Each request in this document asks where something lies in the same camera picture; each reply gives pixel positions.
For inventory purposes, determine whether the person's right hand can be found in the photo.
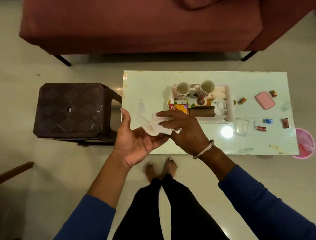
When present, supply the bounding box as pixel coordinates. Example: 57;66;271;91
156;110;211;157

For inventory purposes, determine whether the person's left hand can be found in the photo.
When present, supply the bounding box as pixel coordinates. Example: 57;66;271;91
112;108;170;169

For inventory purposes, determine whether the white tissue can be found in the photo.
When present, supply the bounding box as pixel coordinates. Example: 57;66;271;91
140;112;182;136

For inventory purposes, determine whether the person's right forearm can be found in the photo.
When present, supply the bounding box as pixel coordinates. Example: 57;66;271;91
199;145;316;240

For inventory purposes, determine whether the person's left forearm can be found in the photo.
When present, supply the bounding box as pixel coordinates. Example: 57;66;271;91
53;151;130;240

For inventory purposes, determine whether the orange snack packet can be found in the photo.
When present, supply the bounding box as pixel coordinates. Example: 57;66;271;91
174;104;189;115

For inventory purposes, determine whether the floral white mug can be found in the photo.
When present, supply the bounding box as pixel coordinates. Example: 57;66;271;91
174;82;196;100
197;80;215;99

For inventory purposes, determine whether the brown rectangular box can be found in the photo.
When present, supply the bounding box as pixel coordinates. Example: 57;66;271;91
188;105;216;117

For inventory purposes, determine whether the silver bangle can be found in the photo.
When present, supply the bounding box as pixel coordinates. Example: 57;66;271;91
192;139;215;160

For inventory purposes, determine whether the white ceramic pot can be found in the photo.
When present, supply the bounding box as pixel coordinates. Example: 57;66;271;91
211;98;228;116

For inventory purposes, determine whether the person's right foot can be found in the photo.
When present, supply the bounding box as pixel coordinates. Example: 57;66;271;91
161;157;178;178

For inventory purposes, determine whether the person's foot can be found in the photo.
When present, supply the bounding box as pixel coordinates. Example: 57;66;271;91
161;157;178;178
144;162;159;183

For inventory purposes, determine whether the brown plastic stool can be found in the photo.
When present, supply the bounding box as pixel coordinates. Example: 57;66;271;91
33;83;123;146

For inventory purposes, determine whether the person's left foot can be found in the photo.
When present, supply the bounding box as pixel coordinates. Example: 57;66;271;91
144;162;159;183

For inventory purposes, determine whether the white serving tray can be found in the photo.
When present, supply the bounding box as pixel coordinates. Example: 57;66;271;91
170;84;234;123

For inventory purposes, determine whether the clear plastic container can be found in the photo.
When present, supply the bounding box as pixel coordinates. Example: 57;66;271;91
233;117;250;137

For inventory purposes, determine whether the person's left leg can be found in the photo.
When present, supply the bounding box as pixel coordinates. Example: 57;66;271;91
112;178;165;240

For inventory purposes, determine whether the person's leg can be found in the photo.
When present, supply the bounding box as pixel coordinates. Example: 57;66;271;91
112;178;165;240
162;174;230;240

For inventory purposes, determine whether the maroon sofa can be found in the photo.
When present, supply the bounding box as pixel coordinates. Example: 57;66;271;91
19;0;316;67

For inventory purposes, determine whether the pink container lid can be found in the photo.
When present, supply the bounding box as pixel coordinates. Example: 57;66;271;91
254;91;276;110

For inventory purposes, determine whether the person's right leg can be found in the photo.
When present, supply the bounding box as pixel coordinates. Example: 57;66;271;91
162;174;230;240

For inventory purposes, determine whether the maroon cushion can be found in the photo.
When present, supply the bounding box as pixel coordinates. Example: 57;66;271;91
173;0;221;10

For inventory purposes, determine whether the brown wooden furniture edge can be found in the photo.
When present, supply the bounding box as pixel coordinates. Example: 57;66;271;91
0;161;34;184

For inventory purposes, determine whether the pink waste bin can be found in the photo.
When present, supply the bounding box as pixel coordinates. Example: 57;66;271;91
292;128;316;160

